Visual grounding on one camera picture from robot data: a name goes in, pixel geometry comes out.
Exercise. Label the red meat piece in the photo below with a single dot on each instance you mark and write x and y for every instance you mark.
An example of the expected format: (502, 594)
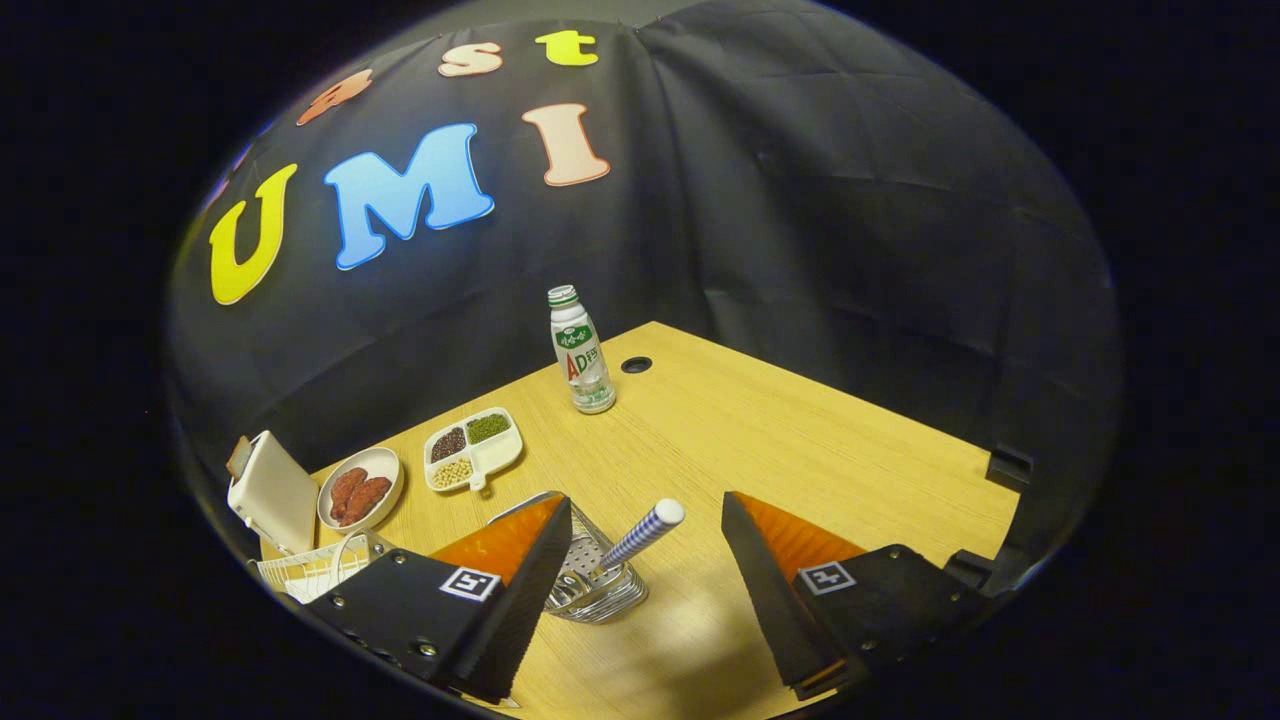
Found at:
(368, 500)
(345, 492)

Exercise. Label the white divided dish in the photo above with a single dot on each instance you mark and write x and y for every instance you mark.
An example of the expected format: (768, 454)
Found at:
(495, 458)

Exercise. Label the white toaster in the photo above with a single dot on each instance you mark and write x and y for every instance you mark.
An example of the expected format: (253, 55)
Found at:
(275, 495)

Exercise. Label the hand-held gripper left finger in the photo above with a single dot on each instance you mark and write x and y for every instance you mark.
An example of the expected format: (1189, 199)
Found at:
(530, 600)

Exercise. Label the white oval dish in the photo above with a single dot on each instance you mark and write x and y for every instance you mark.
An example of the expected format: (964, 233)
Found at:
(385, 465)

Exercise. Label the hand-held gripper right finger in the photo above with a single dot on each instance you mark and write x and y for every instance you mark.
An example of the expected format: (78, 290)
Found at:
(770, 600)

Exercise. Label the green beans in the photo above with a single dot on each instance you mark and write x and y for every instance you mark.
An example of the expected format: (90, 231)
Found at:
(488, 428)

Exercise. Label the dark red beans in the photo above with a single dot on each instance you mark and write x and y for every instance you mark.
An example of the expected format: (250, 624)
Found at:
(448, 444)

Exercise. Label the white drink bottle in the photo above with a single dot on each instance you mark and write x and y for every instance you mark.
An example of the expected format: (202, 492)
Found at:
(580, 360)

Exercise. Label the toast slice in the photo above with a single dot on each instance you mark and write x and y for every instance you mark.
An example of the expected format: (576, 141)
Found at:
(238, 458)

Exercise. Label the yellow soybeans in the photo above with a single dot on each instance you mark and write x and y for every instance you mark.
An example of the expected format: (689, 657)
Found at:
(452, 473)

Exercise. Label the black table clamp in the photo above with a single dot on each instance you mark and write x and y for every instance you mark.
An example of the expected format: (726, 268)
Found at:
(1010, 468)
(970, 570)

